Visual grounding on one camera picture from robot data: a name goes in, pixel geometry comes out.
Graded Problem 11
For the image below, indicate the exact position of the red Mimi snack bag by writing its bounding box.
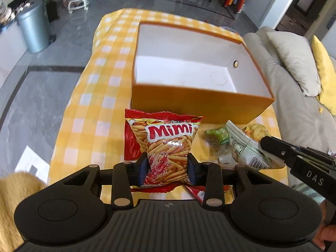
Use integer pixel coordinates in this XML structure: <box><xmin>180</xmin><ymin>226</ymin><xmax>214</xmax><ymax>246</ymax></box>
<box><xmin>124</xmin><ymin>109</ymin><xmax>203</xmax><ymax>190</ymax></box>

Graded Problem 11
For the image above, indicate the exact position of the orange cardboard box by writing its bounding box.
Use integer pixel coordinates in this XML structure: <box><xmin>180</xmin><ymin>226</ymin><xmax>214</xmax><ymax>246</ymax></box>
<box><xmin>130</xmin><ymin>21</ymin><xmax>274</xmax><ymax>125</ymax></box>

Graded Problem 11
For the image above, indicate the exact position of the yellow fuzzy rug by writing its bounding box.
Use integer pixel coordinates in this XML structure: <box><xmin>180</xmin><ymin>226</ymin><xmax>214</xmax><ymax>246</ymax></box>
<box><xmin>0</xmin><ymin>172</ymin><xmax>47</xmax><ymax>251</ymax></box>

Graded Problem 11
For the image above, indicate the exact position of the green snack packet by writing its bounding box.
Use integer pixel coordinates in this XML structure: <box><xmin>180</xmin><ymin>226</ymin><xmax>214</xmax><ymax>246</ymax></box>
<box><xmin>203</xmin><ymin>121</ymin><xmax>285</xmax><ymax>170</ymax></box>

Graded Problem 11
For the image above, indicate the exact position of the red cracker packet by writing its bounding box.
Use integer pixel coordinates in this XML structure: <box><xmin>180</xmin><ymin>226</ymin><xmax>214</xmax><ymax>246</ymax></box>
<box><xmin>185</xmin><ymin>185</ymin><xmax>205</xmax><ymax>203</ymax></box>

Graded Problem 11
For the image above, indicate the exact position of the yellow cushion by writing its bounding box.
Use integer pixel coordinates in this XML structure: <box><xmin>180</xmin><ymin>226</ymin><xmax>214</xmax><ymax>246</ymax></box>
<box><xmin>311</xmin><ymin>35</ymin><xmax>336</xmax><ymax>116</ymax></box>

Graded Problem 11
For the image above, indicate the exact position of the small white rolling stool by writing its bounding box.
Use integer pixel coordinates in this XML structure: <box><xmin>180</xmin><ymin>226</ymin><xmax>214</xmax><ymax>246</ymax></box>
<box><xmin>67</xmin><ymin>0</ymin><xmax>89</xmax><ymax>14</ymax></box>

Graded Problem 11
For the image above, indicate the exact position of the grey metal trash can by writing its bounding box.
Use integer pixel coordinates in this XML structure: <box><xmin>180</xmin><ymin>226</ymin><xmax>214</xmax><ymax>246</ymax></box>
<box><xmin>16</xmin><ymin>1</ymin><xmax>51</xmax><ymax>54</ymax></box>

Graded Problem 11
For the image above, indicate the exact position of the beige cushion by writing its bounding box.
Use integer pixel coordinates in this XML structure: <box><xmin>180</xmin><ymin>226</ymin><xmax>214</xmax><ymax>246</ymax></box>
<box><xmin>266</xmin><ymin>31</ymin><xmax>321</xmax><ymax>97</ymax></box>

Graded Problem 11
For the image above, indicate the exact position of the yellow checkered tablecloth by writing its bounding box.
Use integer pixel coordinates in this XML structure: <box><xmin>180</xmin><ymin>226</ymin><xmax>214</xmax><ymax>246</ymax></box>
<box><xmin>48</xmin><ymin>7</ymin><xmax>289</xmax><ymax>205</ymax></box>

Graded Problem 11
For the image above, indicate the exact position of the beige sofa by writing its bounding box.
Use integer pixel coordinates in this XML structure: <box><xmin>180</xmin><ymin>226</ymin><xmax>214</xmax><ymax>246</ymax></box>
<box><xmin>243</xmin><ymin>27</ymin><xmax>335</xmax><ymax>153</ymax></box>

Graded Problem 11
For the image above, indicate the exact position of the yellow biscuit packet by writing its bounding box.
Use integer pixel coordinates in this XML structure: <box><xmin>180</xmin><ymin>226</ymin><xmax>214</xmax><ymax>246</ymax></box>
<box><xmin>243</xmin><ymin>123</ymin><xmax>270</xmax><ymax>142</ymax></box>

